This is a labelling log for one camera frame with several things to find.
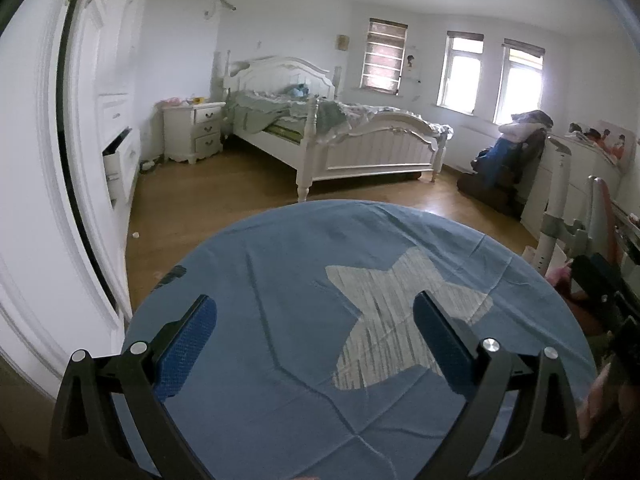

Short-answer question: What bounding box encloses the white wardrobe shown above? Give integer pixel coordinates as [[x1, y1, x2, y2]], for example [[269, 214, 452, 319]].
[[0, 0, 146, 401]]

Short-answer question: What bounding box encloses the bright window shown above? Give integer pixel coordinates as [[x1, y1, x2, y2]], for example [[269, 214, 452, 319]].
[[495, 38, 544, 126], [437, 31, 484, 113]]

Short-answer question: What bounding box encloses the grey and pink chair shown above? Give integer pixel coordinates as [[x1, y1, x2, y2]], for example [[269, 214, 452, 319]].
[[536, 175, 623, 281]]

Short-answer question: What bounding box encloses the window with striped blind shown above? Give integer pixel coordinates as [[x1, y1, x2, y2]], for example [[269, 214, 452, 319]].
[[360, 18, 408, 95]]

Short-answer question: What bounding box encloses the blue tablecloth with grey star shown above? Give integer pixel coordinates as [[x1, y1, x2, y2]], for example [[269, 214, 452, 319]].
[[112, 200, 598, 480]]

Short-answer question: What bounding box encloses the pale green blanket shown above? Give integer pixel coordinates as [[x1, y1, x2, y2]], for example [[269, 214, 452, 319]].
[[229, 87, 361, 136]]

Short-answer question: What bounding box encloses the white nightstand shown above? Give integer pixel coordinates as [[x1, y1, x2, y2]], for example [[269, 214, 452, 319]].
[[161, 101, 227, 165]]

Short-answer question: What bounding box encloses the white wooden bed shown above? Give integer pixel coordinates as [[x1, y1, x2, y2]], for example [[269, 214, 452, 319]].
[[220, 55, 453, 202]]

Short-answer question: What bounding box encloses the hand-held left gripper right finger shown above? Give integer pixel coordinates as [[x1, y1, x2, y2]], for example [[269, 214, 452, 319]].
[[413, 290, 583, 480]]

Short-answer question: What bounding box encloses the chair piled with clothes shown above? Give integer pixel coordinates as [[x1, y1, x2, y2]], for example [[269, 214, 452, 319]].
[[457, 110, 555, 217]]

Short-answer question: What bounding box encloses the person's right hand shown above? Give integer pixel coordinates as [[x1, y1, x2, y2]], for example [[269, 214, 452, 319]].
[[577, 362, 626, 436]]

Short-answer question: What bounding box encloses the open white wardrobe drawer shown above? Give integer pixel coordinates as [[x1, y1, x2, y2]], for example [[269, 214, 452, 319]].
[[102, 127, 141, 211]]

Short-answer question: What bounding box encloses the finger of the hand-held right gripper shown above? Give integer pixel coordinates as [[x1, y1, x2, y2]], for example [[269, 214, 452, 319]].
[[570, 255, 626, 318]]

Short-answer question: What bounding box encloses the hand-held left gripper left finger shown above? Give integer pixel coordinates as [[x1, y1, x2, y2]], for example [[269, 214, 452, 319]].
[[49, 295, 218, 480]]

